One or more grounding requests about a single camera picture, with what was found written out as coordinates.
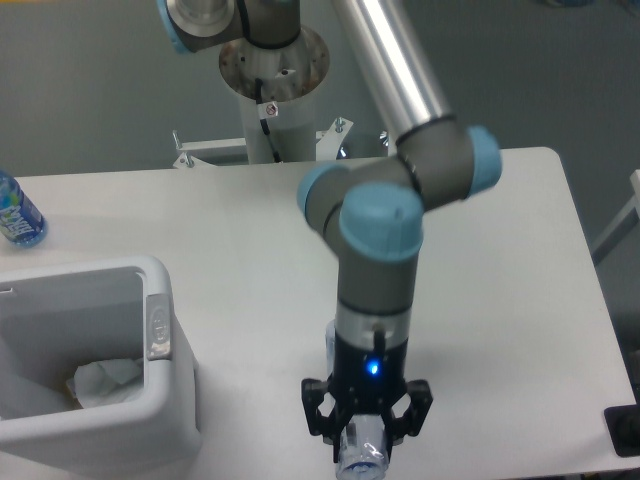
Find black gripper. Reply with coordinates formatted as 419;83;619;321
301;330;433;464

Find crushed clear plastic bottle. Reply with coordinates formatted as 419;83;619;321
323;319;391;480

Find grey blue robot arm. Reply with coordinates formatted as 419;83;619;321
157;1;502;461

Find trash inside the can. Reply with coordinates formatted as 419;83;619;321
65;358;144;409

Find white plastic trash can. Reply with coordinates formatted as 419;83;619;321
1;256;202;476

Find black clamp at table edge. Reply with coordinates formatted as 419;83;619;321
604;404;639;458

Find blue labelled water bottle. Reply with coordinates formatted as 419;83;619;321
1;171;47;248

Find white frame at right edge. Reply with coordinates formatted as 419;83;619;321
591;169;639;266

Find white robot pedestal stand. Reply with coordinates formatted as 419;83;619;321
173;27;354;169

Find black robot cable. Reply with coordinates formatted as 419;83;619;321
253;77;284;164

